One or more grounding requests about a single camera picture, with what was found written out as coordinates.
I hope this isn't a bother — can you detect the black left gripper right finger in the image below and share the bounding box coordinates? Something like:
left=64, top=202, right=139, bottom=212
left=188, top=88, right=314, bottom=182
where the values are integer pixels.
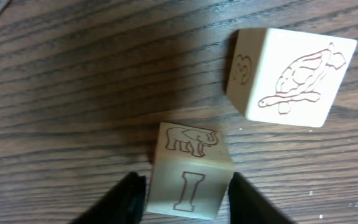
left=228, top=172, right=295, bottom=224

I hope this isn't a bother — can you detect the wooden turtle block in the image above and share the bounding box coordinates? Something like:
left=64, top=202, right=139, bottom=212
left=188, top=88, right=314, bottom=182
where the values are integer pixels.
left=226, top=28, right=357, bottom=128

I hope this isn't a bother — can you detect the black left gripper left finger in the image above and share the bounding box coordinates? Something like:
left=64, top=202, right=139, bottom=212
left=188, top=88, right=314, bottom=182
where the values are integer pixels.
left=71, top=172, right=146, bottom=224

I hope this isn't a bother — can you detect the wooden elephant block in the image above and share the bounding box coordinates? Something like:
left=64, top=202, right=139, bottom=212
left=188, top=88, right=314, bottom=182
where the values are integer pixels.
left=146, top=122, right=234, bottom=220

